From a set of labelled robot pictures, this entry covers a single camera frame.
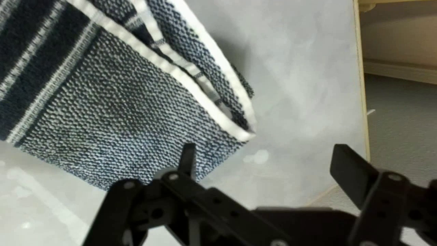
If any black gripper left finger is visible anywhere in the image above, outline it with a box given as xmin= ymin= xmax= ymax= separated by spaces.
xmin=81 ymin=142 xmax=292 ymax=246

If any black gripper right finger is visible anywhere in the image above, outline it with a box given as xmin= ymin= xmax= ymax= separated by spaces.
xmin=329 ymin=143 xmax=437 ymax=246

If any blue-grey towel with white trim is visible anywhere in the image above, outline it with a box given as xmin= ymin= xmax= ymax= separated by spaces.
xmin=0 ymin=0 xmax=257 ymax=191

